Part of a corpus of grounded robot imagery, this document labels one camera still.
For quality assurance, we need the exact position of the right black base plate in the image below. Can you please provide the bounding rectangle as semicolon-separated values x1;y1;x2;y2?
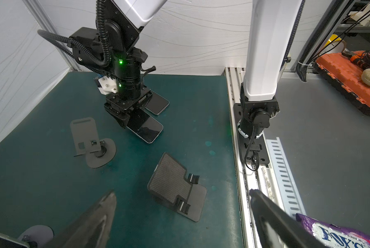
233;103;270;166

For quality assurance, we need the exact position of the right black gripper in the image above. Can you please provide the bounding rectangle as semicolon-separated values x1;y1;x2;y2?
104;86;152;129

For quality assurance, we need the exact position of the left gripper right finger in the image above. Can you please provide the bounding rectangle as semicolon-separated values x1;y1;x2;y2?
249;189;324;248

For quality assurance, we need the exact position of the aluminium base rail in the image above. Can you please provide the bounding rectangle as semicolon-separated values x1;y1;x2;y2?
224;67;261;248

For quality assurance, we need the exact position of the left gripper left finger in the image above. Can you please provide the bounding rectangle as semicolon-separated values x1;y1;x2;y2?
45;190;117;248

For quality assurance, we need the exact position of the white vent grille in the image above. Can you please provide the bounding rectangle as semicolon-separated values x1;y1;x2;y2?
266;137;306;220

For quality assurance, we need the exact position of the pink snack bag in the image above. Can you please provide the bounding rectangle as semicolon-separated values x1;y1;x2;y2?
295;213;370;248

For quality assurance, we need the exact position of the orange tool case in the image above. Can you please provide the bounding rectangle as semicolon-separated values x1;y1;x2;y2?
313;53;370;116

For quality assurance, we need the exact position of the front right folding stand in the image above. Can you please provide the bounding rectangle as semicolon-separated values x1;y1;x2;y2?
147;153;207;222

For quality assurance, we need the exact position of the round stand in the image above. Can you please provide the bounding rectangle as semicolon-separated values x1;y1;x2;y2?
18;225;54;248
70;117;117;168

